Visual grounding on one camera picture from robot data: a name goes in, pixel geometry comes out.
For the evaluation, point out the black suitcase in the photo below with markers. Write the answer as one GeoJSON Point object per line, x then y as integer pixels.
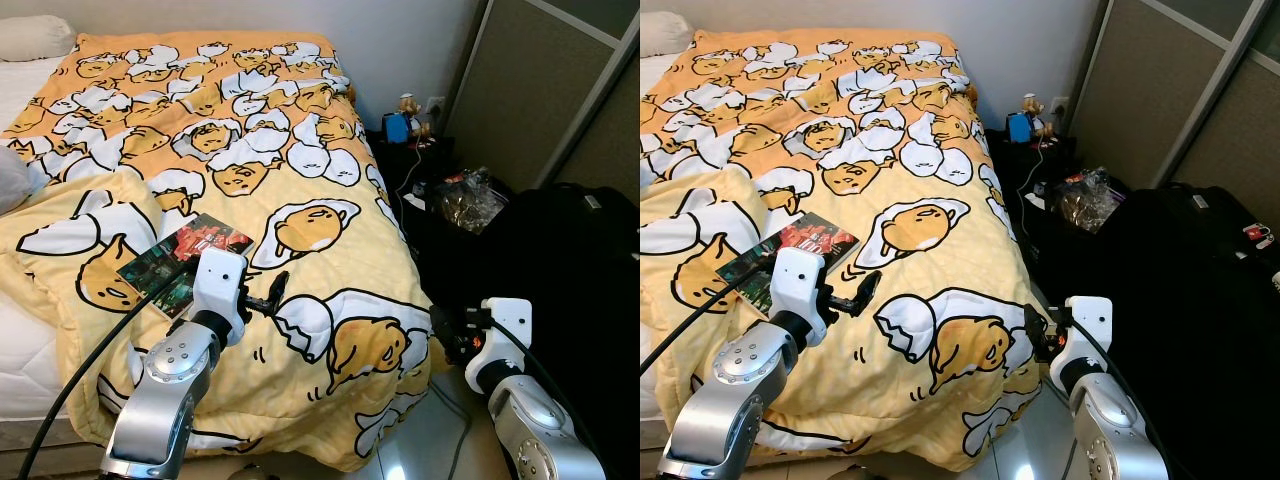
{"type": "Point", "coordinates": [560, 260]}
{"type": "Point", "coordinates": [1190, 270]}

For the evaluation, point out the white wall socket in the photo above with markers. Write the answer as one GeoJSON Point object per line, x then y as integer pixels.
{"type": "Point", "coordinates": [436, 106]}
{"type": "Point", "coordinates": [1059, 106]}

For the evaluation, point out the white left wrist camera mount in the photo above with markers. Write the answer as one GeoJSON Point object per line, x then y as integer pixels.
{"type": "Point", "coordinates": [798, 285]}
{"type": "Point", "coordinates": [218, 285]}

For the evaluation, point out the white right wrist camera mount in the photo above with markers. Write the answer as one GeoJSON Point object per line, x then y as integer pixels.
{"type": "Point", "coordinates": [1090, 320]}
{"type": "Point", "coordinates": [510, 325]}

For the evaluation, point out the black nightstand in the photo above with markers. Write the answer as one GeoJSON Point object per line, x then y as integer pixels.
{"type": "Point", "coordinates": [440, 155]}
{"type": "Point", "coordinates": [1060, 155]}

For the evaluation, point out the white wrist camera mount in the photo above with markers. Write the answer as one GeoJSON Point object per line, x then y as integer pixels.
{"type": "Point", "coordinates": [510, 325]}
{"type": "Point", "coordinates": [1090, 320]}
{"type": "Point", "coordinates": [218, 285]}
{"type": "Point", "coordinates": [798, 285]}

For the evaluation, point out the beige long pillow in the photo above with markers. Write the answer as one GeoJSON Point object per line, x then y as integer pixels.
{"type": "Point", "coordinates": [662, 35]}
{"type": "Point", "coordinates": [35, 38]}

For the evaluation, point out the clear plastic bag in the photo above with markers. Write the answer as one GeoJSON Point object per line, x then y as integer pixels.
{"type": "Point", "coordinates": [470, 200]}
{"type": "Point", "coordinates": [1090, 200]}

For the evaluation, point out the small brown teddy bear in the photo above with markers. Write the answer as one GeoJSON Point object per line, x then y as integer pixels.
{"type": "Point", "coordinates": [408, 103]}
{"type": "Point", "coordinates": [1030, 103]}

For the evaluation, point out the grey sliding wardrobe door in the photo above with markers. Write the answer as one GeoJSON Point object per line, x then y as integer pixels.
{"type": "Point", "coordinates": [1150, 90]}
{"type": "Point", "coordinates": [520, 90]}

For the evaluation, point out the yellow egg print blanket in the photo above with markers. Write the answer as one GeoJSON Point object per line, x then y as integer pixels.
{"type": "Point", "coordinates": [900, 130]}
{"type": "Point", "coordinates": [300, 130]}

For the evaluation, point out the dark glossy cover book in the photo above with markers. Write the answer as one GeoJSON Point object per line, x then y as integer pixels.
{"type": "Point", "coordinates": [800, 240]}
{"type": "Point", "coordinates": [185, 250]}

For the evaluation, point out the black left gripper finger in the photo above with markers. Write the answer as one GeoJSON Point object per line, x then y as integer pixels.
{"type": "Point", "coordinates": [279, 281]}
{"type": "Point", "coordinates": [863, 304]}
{"type": "Point", "coordinates": [277, 302]}
{"type": "Point", "coordinates": [869, 280]}

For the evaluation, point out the red white luggage tag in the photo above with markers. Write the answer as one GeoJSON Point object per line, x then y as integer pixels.
{"type": "Point", "coordinates": [1258, 236]}

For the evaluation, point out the small blue clock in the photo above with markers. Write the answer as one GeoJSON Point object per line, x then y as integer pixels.
{"type": "Point", "coordinates": [1020, 128]}
{"type": "Point", "coordinates": [397, 128]}

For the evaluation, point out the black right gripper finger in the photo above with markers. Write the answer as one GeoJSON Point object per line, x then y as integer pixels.
{"type": "Point", "coordinates": [439, 320]}
{"type": "Point", "coordinates": [448, 348]}
{"type": "Point", "coordinates": [1033, 321]}
{"type": "Point", "coordinates": [1041, 349]}

